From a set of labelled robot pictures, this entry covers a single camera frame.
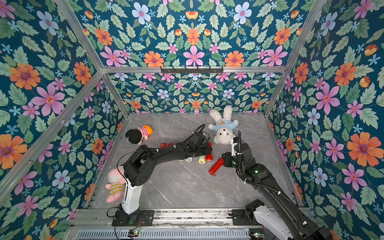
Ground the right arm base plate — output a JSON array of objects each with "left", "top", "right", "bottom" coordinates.
[{"left": 229, "top": 209, "right": 255, "bottom": 226}]

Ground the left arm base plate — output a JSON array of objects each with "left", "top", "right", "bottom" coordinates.
[{"left": 112, "top": 210, "right": 155, "bottom": 227}]

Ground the black-haired striped plush doll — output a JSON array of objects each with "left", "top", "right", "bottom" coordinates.
[{"left": 125, "top": 125, "right": 153, "bottom": 145}]

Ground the aluminium frame corner post left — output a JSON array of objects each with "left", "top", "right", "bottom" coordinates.
[{"left": 56, "top": 1, "right": 129, "bottom": 118}]

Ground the white vent grille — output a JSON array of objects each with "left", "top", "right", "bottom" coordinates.
[{"left": 76, "top": 229, "right": 251, "bottom": 240}]

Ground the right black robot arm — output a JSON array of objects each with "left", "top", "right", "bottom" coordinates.
[{"left": 222, "top": 137, "right": 333, "bottom": 240}]

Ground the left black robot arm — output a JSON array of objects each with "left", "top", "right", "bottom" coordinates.
[{"left": 121, "top": 140, "right": 212, "bottom": 215}]

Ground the black hook rail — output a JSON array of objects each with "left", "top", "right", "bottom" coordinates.
[{"left": 160, "top": 67, "right": 224, "bottom": 74}]

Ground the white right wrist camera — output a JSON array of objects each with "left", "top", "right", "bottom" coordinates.
[{"left": 231, "top": 143, "right": 238, "bottom": 157}]

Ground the pink pig plush striped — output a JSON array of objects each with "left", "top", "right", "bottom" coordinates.
[{"left": 105, "top": 166, "right": 126, "bottom": 203}]

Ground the white bunny plush blue shirt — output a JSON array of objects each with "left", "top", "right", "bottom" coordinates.
[{"left": 208, "top": 106, "right": 239, "bottom": 145}]

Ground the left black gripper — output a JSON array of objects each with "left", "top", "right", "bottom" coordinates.
[{"left": 192, "top": 143, "right": 215, "bottom": 157}]

